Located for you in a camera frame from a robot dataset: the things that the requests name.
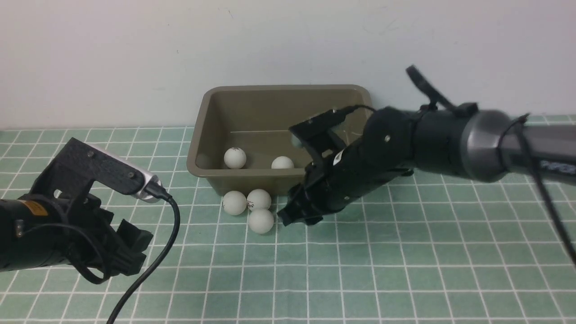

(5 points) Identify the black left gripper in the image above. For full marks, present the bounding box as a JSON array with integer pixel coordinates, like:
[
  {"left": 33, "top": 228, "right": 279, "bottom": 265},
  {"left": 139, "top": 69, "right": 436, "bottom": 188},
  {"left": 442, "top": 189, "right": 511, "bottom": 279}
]
[{"left": 27, "top": 193, "right": 153, "bottom": 284}]

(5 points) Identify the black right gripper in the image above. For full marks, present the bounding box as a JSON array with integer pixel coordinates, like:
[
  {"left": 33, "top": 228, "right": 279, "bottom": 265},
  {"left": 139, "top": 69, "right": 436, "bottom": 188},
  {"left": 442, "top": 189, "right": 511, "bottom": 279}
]
[{"left": 278, "top": 145, "right": 414, "bottom": 226}]

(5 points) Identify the plain white ball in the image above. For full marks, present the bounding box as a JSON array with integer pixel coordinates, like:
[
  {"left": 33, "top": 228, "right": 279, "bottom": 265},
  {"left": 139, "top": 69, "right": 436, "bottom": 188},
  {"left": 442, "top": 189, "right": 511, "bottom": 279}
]
[{"left": 247, "top": 209, "right": 275, "bottom": 234}]

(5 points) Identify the white logo ball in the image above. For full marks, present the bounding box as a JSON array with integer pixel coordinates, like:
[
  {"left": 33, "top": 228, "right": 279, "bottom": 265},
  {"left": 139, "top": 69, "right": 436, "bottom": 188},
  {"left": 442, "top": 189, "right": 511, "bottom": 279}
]
[
  {"left": 222, "top": 191, "right": 248, "bottom": 216},
  {"left": 247, "top": 189, "right": 272, "bottom": 211}
]

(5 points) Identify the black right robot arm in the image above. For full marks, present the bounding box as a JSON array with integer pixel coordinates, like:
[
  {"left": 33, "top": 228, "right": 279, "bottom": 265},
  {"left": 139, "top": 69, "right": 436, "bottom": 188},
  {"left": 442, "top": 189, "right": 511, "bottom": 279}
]
[{"left": 278, "top": 66, "right": 575, "bottom": 226}]

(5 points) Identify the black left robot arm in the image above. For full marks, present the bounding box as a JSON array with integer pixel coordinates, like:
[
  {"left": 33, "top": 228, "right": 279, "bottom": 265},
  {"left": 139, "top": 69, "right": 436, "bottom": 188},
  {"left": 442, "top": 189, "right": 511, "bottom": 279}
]
[{"left": 0, "top": 193, "right": 153, "bottom": 284}]

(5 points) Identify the olive plastic bin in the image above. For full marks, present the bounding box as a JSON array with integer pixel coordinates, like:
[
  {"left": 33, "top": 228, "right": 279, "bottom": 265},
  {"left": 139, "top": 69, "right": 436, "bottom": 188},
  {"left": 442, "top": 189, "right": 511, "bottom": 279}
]
[{"left": 187, "top": 85, "right": 373, "bottom": 196}]

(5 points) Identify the green checkered tablecloth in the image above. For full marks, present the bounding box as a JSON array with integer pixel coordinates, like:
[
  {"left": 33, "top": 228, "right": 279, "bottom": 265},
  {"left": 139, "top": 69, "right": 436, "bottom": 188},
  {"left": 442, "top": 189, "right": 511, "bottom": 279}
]
[{"left": 0, "top": 126, "right": 576, "bottom": 324}]

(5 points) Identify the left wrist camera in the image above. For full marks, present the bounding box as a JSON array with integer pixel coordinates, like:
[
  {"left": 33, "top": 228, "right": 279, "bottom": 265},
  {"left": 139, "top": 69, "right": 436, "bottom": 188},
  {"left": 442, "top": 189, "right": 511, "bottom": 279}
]
[{"left": 29, "top": 138, "right": 169, "bottom": 203}]

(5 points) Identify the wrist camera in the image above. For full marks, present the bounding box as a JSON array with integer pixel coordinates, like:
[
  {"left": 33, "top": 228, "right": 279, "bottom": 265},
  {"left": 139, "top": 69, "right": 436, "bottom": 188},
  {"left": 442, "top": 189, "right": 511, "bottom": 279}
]
[
  {"left": 29, "top": 138, "right": 169, "bottom": 203},
  {"left": 288, "top": 108, "right": 348, "bottom": 168}
]

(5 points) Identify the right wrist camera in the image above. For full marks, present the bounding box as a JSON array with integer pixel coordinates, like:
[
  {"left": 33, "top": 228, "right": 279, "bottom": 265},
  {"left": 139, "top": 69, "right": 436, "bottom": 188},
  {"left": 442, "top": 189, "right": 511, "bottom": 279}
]
[{"left": 288, "top": 108, "right": 348, "bottom": 168}]

